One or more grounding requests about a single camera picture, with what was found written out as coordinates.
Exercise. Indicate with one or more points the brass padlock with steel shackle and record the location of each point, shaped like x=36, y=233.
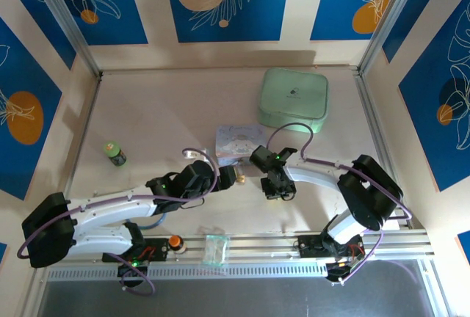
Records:
x=241, y=179

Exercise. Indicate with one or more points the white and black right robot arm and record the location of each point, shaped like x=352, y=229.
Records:
x=316, y=174

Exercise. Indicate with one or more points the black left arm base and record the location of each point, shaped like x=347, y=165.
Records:
x=147, y=252

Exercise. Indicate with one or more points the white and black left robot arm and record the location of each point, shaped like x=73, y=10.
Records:
x=110, y=207

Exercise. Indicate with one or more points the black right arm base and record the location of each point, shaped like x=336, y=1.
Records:
x=316, y=247

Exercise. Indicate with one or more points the pastel cartoon storage box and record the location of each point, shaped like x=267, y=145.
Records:
x=238, y=141

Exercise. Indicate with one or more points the small orange capped bottle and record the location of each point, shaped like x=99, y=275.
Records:
x=176, y=243

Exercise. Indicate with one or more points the clear plastic zip bag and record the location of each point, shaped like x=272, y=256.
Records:
x=216, y=251

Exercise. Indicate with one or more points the mint green zip case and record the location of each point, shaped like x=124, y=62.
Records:
x=293, y=97

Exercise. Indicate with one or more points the small green capped bottle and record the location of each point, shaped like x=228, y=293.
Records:
x=116, y=155

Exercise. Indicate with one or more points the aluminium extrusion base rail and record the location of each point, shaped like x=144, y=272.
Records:
x=257, y=245

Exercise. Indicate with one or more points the aluminium table edge rail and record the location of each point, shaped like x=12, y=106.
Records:
x=382, y=141

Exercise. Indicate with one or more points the blue floral wall poster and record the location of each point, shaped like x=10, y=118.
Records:
x=433, y=111
x=25, y=119
x=227, y=20
x=110, y=5
x=341, y=20

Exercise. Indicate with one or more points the aluminium frame post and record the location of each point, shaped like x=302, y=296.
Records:
x=389, y=20
x=66, y=23

